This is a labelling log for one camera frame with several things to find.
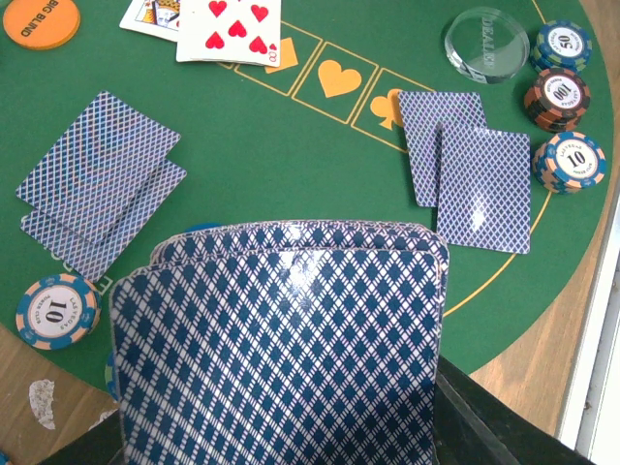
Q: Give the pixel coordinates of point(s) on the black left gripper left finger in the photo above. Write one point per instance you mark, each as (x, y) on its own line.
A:
(98, 445)

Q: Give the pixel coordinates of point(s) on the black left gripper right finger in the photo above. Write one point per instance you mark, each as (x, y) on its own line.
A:
(471, 426)

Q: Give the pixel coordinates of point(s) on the teal chip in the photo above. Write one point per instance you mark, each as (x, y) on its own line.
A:
(110, 377)
(563, 44)

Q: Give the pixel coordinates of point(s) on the blue orange chip small blind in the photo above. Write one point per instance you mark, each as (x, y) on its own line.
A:
(58, 311)

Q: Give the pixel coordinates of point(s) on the blue checkered card deck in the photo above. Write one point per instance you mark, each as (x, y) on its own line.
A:
(282, 343)

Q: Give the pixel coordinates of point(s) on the dealt card small blind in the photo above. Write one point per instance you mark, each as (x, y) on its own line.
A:
(92, 260)
(92, 172)

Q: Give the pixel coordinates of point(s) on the blue small blind button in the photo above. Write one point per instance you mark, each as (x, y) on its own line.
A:
(203, 226)

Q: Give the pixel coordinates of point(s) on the red chip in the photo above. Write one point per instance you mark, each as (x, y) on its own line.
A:
(557, 100)

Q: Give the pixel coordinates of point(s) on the clear acrylic dealer button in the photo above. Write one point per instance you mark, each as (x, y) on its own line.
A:
(486, 45)

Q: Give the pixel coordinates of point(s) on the orange big blind button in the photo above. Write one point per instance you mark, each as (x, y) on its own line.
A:
(41, 25)

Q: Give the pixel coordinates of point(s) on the face card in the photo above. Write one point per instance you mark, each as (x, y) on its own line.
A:
(158, 18)

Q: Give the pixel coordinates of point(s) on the eight of hearts card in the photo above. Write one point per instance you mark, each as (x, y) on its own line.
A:
(232, 31)

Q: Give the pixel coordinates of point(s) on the dealt cards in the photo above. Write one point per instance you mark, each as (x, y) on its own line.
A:
(423, 114)

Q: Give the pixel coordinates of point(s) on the green round poker mat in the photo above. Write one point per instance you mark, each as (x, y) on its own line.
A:
(259, 146)

